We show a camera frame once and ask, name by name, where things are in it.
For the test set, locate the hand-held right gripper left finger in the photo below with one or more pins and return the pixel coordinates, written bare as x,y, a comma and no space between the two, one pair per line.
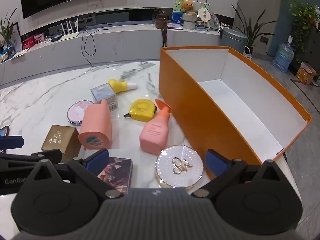
98,159

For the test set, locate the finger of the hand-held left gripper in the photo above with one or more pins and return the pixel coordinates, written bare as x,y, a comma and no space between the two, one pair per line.
11,142
22,158

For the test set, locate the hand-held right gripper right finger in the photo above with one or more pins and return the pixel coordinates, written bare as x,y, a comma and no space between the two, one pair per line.
215,162

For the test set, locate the dark floral palette box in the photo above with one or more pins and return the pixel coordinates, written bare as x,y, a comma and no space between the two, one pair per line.
117,170

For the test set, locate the round white gold compact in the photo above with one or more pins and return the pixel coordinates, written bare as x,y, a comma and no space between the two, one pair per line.
180,165

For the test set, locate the tall pink eared container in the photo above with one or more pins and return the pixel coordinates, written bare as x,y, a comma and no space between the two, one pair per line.
96,122

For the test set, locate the gold cardboard box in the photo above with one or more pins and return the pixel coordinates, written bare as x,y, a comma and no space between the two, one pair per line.
58,138

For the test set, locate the round pink floral mirror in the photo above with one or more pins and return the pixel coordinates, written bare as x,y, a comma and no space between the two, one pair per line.
76,112

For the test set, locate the pink spray bottle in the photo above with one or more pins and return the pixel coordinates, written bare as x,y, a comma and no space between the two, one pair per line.
153,135

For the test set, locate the clear plastic cube box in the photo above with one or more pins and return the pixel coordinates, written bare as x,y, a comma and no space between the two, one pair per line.
103,95

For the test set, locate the yellow tape measure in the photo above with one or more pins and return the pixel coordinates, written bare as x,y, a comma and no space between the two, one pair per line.
141,110

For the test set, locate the yellow bottle with white cap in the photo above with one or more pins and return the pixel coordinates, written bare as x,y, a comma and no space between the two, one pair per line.
117,85

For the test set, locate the orange cardboard box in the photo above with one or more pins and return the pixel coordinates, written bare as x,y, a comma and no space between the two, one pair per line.
180,90

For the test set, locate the open notebook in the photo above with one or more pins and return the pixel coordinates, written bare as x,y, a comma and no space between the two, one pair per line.
20,53

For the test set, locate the red gift box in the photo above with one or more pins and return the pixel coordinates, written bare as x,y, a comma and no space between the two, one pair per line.
27,43

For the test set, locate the framed picture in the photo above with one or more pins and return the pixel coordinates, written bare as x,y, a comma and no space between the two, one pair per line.
16,38

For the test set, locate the pink patterned box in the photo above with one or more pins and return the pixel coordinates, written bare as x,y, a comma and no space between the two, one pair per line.
39,38

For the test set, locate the potted orchid plant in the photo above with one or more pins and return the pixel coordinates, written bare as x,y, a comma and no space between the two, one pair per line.
7,30

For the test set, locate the woven pastel basket bag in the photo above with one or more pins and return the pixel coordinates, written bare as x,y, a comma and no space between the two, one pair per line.
247,53

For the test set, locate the white marble television console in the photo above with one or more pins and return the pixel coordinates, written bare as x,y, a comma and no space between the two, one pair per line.
125,45

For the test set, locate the grey trash can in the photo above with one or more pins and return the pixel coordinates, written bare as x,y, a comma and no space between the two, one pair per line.
232,40

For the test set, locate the white router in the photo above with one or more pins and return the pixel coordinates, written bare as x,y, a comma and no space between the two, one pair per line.
72,33

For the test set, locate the blue water jug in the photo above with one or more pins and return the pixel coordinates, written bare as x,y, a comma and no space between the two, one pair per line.
283,56

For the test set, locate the orange printed carton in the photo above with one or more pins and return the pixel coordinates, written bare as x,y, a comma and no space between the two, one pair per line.
305,73

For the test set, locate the long-leaf potted plant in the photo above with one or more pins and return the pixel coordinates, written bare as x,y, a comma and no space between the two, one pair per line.
252,30

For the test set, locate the round painted fan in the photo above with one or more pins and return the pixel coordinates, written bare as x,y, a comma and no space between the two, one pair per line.
215,21

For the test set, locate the white paddle fan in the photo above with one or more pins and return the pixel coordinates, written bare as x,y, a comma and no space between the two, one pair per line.
203,15

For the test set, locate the blue tissue box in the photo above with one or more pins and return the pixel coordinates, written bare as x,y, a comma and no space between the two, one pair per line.
177,18

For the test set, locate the brown leather bag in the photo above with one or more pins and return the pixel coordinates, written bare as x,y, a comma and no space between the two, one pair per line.
161,20

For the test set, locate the dark cabinet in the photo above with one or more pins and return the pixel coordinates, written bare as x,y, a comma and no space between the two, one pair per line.
313,45

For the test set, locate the teddy bear in basket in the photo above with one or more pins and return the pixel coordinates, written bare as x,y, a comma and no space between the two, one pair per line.
202,5

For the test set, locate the brown teddy bear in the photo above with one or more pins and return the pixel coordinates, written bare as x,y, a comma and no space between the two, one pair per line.
188,6

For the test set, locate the trailing green plant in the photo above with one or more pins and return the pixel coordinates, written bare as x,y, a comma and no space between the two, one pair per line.
303,17

